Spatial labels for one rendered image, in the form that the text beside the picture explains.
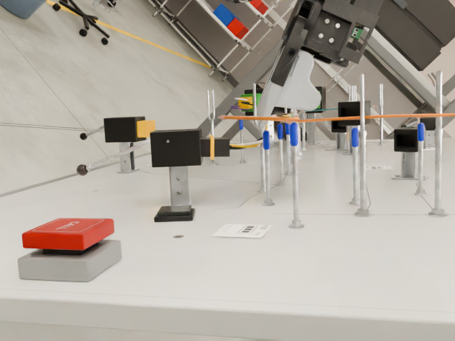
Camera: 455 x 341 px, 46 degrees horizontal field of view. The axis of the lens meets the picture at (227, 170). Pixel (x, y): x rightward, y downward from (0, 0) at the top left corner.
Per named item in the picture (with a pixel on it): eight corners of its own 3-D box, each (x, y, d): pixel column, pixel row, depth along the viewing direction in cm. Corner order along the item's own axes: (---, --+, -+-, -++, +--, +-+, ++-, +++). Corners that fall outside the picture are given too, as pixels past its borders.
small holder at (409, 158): (437, 172, 81) (437, 124, 80) (422, 181, 73) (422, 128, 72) (405, 171, 83) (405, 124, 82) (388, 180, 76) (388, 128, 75)
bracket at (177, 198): (172, 203, 65) (170, 162, 65) (191, 201, 65) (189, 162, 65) (168, 210, 61) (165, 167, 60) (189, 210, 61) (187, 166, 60)
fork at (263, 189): (256, 193, 69) (252, 82, 68) (256, 191, 71) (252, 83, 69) (271, 193, 69) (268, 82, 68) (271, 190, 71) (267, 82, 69)
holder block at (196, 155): (156, 163, 65) (154, 130, 64) (203, 161, 64) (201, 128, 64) (152, 167, 60) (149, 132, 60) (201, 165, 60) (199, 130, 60)
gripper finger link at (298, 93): (303, 146, 56) (339, 63, 55) (251, 124, 56) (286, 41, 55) (299, 143, 59) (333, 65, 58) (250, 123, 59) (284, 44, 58)
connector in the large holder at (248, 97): (262, 111, 126) (261, 93, 125) (253, 111, 124) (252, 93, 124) (246, 111, 130) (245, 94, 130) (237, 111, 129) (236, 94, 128)
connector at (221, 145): (189, 153, 64) (189, 137, 63) (229, 153, 64) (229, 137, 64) (189, 156, 61) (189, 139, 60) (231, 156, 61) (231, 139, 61)
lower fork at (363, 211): (372, 216, 54) (371, 73, 52) (354, 216, 54) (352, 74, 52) (372, 212, 55) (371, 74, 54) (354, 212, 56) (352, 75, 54)
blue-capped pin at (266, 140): (261, 203, 63) (258, 130, 61) (274, 203, 63) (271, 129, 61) (262, 206, 61) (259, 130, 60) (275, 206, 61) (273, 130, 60)
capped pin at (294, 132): (285, 226, 51) (282, 114, 50) (299, 224, 52) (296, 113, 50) (293, 229, 50) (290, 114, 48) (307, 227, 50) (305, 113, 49)
